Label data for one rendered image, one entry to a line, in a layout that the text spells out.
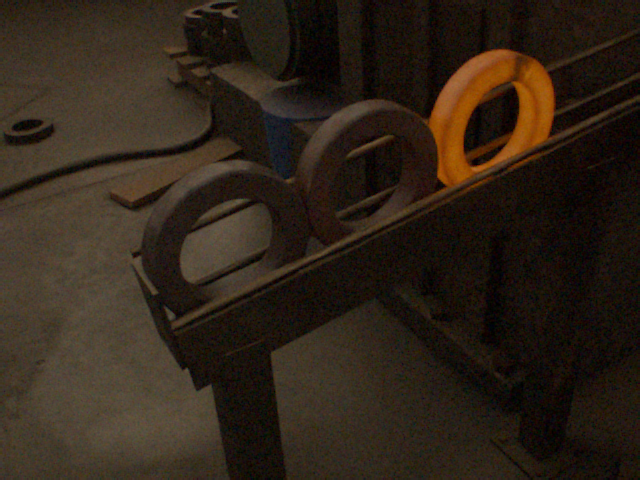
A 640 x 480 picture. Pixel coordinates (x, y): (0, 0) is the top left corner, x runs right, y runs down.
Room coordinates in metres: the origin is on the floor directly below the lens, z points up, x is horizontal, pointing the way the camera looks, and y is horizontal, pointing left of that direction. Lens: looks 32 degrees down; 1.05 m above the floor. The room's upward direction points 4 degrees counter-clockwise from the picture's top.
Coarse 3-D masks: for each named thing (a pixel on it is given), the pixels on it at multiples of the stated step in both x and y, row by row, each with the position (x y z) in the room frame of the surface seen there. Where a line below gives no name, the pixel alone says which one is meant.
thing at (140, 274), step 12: (132, 264) 0.65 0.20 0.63; (144, 276) 0.62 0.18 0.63; (144, 288) 0.63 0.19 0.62; (156, 300) 0.59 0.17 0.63; (156, 312) 0.61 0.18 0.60; (156, 324) 0.64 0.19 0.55; (168, 324) 0.59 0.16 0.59; (168, 336) 0.59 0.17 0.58; (168, 348) 0.63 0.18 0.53; (180, 360) 0.59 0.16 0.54
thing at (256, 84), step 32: (256, 0) 2.16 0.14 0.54; (288, 0) 2.02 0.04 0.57; (320, 0) 2.04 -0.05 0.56; (256, 32) 2.18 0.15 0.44; (288, 32) 2.00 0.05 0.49; (320, 32) 2.03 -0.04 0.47; (256, 64) 2.46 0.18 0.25; (288, 64) 2.03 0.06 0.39; (320, 64) 2.09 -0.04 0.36; (224, 96) 2.35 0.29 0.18; (256, 96) 2.16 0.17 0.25; (224, 128) 2.39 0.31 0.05; (256, 128) 2.14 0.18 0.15; (256, 160) 2.17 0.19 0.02
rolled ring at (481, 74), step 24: (456, 72) 0.82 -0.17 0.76; (480, 72) 0.80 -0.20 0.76; (504, 72) 0.82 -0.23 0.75; (528, 72) 0.84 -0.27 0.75; (456, 96) 0.79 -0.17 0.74; (480, 96) 0.80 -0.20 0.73; (528, 96) 0.86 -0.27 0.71; (552, 96) 0.86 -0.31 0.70; (432, 120) 0.80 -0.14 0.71; (456, 120) 0.79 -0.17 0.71; (528, 120) 0.86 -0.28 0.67; (456, 144) 0.79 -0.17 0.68; (528, 144) 0.85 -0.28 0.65; (456, 168) 0.79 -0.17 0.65; (480, 168) 0.84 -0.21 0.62
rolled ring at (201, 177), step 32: (192, 192) 0.63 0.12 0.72; (224, 192) 0.65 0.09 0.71; (256, 192) 0.67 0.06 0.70; (288, 192) 0.68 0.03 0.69; (160, 224) 0.62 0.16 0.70; (192, 224) 0.63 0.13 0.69; (288, 224) 0.68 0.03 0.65; (160, 256) 0.61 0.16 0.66; (288, 256) 0.68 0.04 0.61; (160, 288) 0.61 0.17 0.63; (192, 288) 0.63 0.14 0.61; (224, 288) 0.67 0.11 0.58
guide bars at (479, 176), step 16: (608, 112) 0.90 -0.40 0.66; (576, 128) 0.87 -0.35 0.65; (544, 144) 0.84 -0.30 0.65; (512, 160) 0.81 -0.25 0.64; (480, 176) 0.79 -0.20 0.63; (448, 192) 0.76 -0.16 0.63; (416, 208) 0.74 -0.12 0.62; (384, 224) 0.72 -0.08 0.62; (352, 240) 0.70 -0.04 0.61; (320, 256) 0.68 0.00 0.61; (272, 272) 0.66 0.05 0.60; (288, 272) 0.66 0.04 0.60; (240, 288) 0.64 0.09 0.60; (256, 288) 0.64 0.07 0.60; (208, 304) 0.62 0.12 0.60; (224, 304) 0.62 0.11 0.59; (176, 320) 0.60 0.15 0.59; (192, 320) 0.60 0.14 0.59
